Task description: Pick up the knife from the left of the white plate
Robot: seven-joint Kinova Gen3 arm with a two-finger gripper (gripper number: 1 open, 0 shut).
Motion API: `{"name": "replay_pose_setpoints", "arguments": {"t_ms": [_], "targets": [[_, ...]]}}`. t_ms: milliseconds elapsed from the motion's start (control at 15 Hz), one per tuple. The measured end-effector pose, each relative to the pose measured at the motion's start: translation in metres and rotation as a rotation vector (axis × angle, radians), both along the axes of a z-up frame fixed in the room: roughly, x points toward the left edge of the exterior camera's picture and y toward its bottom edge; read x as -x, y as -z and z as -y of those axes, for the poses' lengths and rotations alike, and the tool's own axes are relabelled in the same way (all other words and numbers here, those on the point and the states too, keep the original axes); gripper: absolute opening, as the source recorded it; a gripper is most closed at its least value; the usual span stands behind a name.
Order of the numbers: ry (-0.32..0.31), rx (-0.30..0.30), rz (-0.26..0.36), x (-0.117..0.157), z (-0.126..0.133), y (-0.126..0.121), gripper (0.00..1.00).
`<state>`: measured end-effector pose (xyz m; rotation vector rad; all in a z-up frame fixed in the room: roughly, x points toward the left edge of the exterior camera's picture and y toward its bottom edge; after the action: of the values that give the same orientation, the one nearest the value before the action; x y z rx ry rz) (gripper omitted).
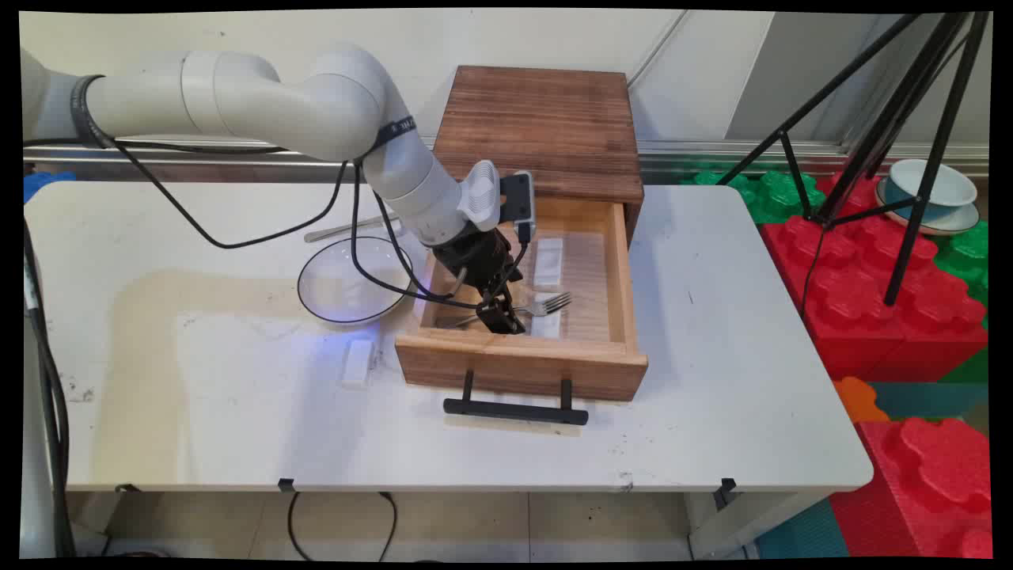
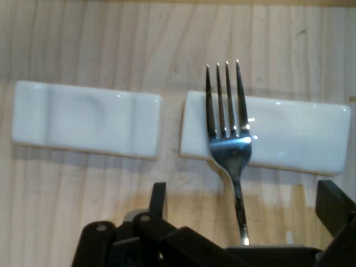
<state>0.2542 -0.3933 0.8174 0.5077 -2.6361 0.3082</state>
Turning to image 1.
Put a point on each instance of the silver metal wall rail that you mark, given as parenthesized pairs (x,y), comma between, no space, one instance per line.
(712,154)

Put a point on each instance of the black tripod stand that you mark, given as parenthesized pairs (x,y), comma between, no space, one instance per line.
(910,119)

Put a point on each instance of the pale ceramic saucer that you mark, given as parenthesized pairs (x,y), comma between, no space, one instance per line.
(946,225)

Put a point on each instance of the white plate black rim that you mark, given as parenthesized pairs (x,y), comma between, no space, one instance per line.
(332,289)

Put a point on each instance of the orange foam piece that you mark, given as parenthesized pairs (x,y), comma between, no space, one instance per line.
(859,400)

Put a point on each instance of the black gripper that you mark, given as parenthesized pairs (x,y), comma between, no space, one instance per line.
(479,257)

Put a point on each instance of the teal foam mat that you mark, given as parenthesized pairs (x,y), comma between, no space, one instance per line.
(926,400)

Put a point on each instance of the silver metal fork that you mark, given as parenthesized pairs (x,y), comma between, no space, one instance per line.
(550,304)

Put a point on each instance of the light blue ceramic bowl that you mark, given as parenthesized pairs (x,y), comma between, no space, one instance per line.
(946,190)

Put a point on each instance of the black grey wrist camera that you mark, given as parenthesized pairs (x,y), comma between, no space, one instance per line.
(518,198)

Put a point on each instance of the white table leg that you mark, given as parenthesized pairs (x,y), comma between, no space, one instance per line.
(728,526)

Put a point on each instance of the large red foam block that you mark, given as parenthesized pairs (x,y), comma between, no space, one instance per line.
(863,301)

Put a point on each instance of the silver metal table knife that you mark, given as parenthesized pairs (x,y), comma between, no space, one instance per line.
(340,230)

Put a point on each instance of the dark wooden drawer cabinet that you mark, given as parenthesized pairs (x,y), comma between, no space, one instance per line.
(546,127)

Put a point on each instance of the light wooden drawer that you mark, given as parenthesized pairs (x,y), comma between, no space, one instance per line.
(522,364)

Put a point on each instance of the green foam block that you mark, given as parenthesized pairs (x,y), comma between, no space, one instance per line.
(969,253)
(764,194)

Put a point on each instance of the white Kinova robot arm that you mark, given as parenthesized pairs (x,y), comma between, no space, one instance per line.
(261,99)

